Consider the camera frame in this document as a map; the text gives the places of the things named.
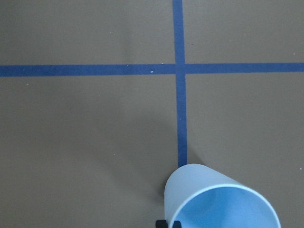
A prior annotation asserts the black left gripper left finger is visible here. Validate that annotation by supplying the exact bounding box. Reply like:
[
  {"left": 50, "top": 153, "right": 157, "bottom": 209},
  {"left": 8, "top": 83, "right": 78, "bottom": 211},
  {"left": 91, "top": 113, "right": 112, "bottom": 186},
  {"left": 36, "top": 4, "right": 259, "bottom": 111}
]
[{"left": 155, "top": 220, "right": 167, "bottom": 228}]

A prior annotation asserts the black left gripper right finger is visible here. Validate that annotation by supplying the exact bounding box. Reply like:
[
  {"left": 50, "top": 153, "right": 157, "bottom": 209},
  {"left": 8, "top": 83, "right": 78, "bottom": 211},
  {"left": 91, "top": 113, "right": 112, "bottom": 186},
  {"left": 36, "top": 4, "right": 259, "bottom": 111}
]
[{"left": 172, "top": 221, "right": 181, "bottom": 228}]

